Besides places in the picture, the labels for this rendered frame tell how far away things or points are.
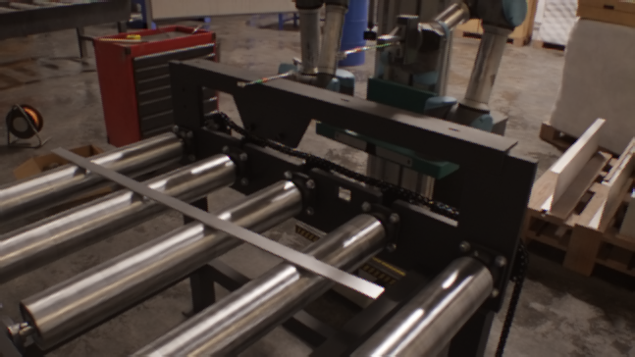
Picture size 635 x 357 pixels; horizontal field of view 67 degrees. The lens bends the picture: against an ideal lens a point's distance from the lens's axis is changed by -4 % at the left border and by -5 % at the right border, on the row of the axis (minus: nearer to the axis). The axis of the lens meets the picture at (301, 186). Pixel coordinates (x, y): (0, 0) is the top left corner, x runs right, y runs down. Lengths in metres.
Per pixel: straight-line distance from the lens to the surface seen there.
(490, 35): 1.85
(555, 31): 9.46
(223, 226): 1.27
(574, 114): 4.73
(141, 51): 3.48
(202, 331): 0.99
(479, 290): 1.18
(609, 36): 4.51
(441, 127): 1.26
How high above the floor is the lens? 1.58
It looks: 27 degrees down
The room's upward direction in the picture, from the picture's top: 1 degrees clockwise
